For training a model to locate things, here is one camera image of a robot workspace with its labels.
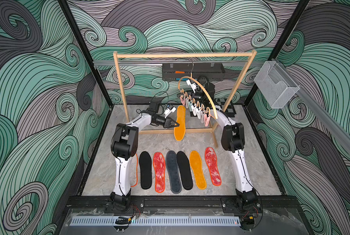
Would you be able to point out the black wall tool shelf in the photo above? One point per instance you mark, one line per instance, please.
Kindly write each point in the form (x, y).
(175, 71)

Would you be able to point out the red patterned insole front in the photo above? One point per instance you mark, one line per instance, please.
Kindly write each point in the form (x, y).
(134, 173)

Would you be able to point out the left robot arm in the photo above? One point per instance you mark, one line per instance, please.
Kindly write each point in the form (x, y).
(124, 146)

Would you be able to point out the black white chessboard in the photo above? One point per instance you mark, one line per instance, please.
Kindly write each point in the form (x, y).
(230, 110)

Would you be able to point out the grey insole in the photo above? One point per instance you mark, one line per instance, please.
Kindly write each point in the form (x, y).
(173, 172)

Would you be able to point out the black insole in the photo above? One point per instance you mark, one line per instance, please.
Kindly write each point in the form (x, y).
(185, 170)
(145, 162)

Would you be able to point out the red patterned insole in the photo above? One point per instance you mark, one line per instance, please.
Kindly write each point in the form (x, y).
(159, 169)
(212, 163)
(134, 173)

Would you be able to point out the orange yellow insole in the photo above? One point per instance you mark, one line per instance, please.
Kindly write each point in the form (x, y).
(179, 131)
(196, 166)

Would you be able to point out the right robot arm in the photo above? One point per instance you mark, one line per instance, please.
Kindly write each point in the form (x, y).
(232, 141)

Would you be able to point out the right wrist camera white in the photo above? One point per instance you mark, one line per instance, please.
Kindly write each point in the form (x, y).
(192, 85)

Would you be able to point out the clear plastic wall bin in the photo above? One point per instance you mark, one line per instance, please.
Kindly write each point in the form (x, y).
(275, 84)

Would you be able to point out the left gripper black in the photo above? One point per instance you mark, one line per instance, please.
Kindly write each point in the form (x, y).
(167, 123)

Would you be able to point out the curved wooden clip hanger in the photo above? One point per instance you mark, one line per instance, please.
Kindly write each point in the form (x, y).
(201, 101)

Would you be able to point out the white slotted cable duct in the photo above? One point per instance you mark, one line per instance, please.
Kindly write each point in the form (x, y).
(177, 220)

